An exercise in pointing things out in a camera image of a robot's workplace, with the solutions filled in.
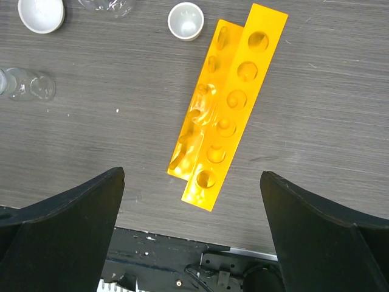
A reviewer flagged white ceramic evaporating dish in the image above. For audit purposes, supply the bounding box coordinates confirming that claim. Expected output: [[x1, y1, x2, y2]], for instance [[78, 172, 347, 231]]
[[18, 0, 65, 34]]

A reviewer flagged small white ceramic crucible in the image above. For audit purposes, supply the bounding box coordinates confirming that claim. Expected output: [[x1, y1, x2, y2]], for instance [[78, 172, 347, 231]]
[[167, 2, 205, 41]]

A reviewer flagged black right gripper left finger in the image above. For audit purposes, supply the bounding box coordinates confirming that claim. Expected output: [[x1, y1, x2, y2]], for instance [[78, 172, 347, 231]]
[[1, 167, 125, 291]]

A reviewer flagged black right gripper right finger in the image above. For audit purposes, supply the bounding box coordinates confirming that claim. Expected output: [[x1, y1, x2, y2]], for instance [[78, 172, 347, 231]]
[[260, 171, 388, 291]]

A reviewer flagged yellow test tube rack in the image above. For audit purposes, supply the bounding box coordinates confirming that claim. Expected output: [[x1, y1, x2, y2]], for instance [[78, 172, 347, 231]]
[[167, 4, 288, 211]]

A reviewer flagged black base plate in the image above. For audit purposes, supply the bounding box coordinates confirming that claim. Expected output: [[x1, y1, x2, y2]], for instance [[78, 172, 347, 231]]
[[97, 228, 285, 291]]

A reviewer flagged small clear glass beaker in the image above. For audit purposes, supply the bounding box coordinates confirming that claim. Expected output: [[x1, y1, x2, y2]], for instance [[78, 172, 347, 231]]
[[1, 67, 56, 102]]

